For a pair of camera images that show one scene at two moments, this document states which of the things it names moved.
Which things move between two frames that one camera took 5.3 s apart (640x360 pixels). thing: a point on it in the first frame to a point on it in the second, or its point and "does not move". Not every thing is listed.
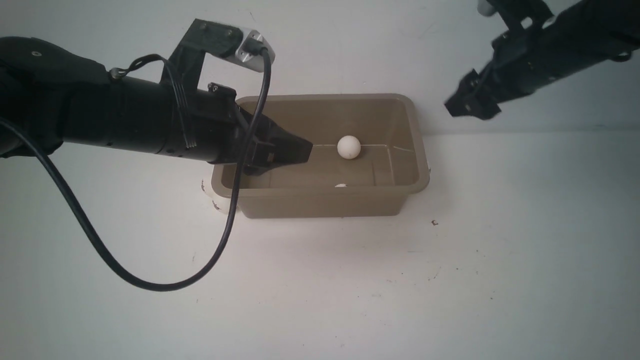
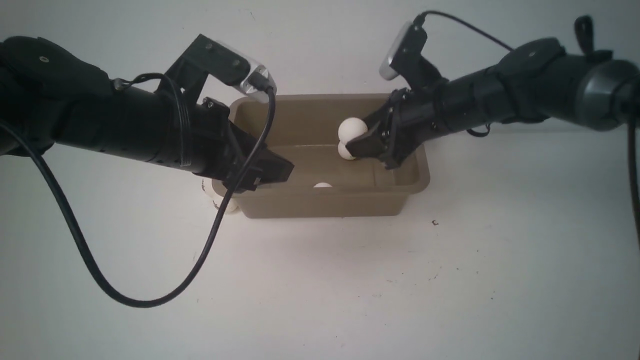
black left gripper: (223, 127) to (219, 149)
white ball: (348, 147) does not move
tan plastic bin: (368, 151) does not move
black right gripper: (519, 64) to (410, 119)
